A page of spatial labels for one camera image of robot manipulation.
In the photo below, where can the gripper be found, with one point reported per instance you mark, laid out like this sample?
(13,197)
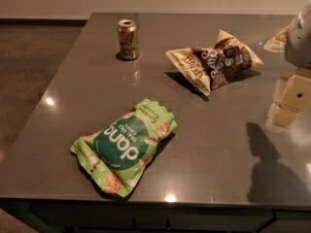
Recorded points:
(299,44)

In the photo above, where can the brown and cream chip bag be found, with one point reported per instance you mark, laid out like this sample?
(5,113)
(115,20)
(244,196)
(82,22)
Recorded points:
(209,68)

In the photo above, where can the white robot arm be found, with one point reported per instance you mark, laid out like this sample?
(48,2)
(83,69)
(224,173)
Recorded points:
(297,51)

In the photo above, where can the green rice chips bag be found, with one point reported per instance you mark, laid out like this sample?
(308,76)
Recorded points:
(117,156)

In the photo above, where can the gold soda can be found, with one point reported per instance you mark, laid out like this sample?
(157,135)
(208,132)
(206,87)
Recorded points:
(128,39)

